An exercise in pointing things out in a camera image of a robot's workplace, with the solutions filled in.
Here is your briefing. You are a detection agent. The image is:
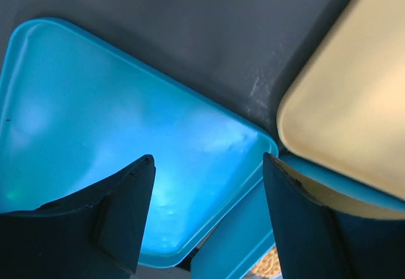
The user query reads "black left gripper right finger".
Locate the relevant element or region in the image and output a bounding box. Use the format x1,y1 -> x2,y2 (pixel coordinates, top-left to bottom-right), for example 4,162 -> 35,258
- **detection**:
263,153 -> 404,278

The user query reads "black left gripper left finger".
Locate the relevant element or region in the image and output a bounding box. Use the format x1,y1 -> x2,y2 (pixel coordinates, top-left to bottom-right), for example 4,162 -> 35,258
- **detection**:
1,154 -> 156,278

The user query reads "teal tin lid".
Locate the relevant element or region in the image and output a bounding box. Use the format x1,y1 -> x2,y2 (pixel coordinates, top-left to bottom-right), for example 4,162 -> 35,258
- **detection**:
1,18 -> 278,268

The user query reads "yellow plastic tray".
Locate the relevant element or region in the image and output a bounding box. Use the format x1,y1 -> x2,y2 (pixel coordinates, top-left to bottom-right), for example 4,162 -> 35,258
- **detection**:
277,0 -> 404,199

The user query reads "teal cookie tin box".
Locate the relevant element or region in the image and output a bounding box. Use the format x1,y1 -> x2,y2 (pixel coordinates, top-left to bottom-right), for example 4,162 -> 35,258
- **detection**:
189,154 -> 405,279

